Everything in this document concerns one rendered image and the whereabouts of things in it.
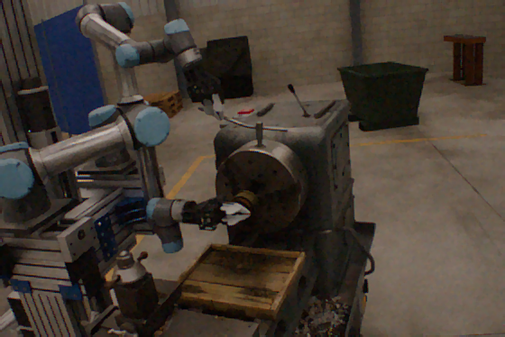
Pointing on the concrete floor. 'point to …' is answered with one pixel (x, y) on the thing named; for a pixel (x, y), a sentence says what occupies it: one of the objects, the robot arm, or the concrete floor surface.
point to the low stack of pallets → (166, 102)
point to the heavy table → (467, 59)
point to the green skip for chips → (383, 94)
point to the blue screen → (70, 71)
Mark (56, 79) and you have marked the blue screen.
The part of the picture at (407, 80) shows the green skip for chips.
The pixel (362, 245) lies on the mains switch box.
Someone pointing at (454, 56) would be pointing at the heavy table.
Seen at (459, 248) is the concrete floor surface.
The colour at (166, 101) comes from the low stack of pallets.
